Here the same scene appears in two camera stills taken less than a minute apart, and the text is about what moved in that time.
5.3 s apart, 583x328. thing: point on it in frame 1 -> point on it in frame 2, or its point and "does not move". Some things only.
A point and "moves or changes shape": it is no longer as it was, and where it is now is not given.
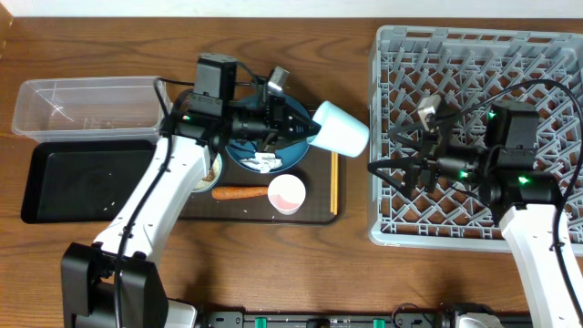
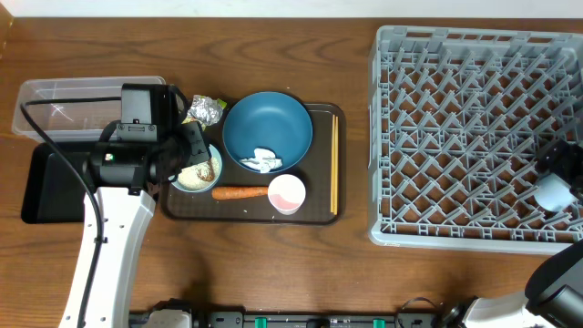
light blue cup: [341, 133] moves or changes shape
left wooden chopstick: [332, 181] does not move
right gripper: [430, 148] -> [563, 158]
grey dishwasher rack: [473, 69] does not move
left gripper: [278, 116] -> [201, 150]
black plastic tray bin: [82, 179] does not move
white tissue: [262, 161] does not move
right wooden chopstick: [335, 185] does not move
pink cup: [286, 192] does not move
